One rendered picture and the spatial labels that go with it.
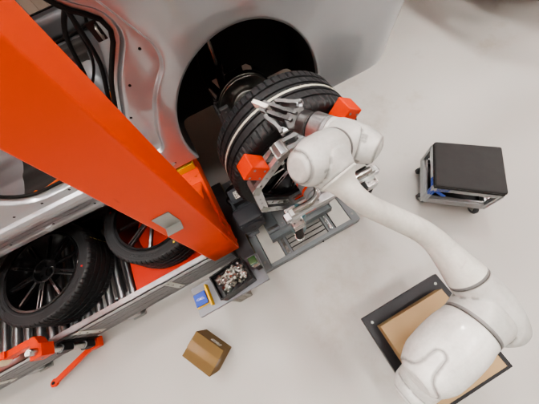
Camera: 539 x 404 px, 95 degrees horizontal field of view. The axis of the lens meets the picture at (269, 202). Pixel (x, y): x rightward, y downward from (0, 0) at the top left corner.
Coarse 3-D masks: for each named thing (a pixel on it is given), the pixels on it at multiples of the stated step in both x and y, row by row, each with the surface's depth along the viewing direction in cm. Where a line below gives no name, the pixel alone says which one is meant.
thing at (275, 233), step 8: (320, 208) 182; (328, 208) 179; (264, 216) 187; (272, 216) 186; (312, 216) 181; (320, 216) 185; (264, 224) 184; (272, 224) 181; (272, 232) 179; (280, 232) 180; (288, 232) 180; (272, 240) 177
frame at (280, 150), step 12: (276, 144) 92; (288, 144) 95; (276, 156) 92; (276, 168) 97; (252, 180) 104; (264, 180) 100; (252, 192) 104; (300, 192) 138; (264, 204) 118; (276, 204) 127; (288, 204) 133
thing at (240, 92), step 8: (248, 72) 128; (232, 80) 127; (240, 80) 127; (248, 80) 129; (256, 80) 131; (264, 80) 134; (224, 88) 128; (232, 88) 128; (240, 88) 131; (248, 88) 133; (224, 96) 130; (232, 96) 132; (240, 96) 133; (224, 104) 134; (232, 104) 136
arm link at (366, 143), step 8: (328, 120) 67; (336, 120) 65; (344, 120) 64; (352, 120) 65; (344, 128) 61; (352, 128) 62; (360, 128) 62; (368, 128) 62; (352, 136) 60; (360, 136) 62; (368, 136) 61; (376, 136) 61; (352, 144) 60; (360, 144) 62; (368, 144) 61; (376, 144) 61; (352, 152) 61; (360, 152) 62; (368, 152) 62; (376, 152) 62; (360, 160) 64; (368, 160) 63
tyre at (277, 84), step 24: (288, 72) 100; (312, 72) 106; (264, 96) 95; (288, 96) 94; (312, 96) 94; (336, 96) 99; (240, 120) 99; (264, 120) 93; (240, 144) 98; (264, 144) 95; (240, 192) 116; (288, 192) 140
